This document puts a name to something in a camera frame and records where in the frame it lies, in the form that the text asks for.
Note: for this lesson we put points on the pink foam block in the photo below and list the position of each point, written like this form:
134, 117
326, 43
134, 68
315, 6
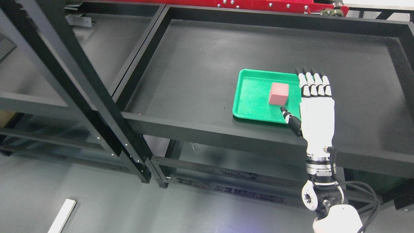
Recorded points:
279, 93

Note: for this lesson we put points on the robot arm white silver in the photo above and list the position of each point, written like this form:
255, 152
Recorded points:
323, 194

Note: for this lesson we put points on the green plastic tray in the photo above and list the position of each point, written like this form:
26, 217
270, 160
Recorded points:
252, 95

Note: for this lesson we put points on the black metal shelf right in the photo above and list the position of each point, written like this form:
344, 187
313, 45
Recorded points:
204, 75

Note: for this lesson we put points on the black metal shelf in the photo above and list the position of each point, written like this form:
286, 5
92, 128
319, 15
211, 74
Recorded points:
70, 60
204, 75

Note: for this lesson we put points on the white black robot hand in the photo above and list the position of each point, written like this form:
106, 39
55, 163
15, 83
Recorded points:
317, 115

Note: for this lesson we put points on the black metal shelf left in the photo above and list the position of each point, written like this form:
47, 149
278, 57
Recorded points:
70, 60

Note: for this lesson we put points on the clear plastic bag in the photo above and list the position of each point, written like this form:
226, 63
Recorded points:
197, 147

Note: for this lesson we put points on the red conveyor frame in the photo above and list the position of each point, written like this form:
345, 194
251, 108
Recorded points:
319, 7

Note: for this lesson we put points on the white standing desk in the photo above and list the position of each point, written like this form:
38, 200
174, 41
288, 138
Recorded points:
62, 216

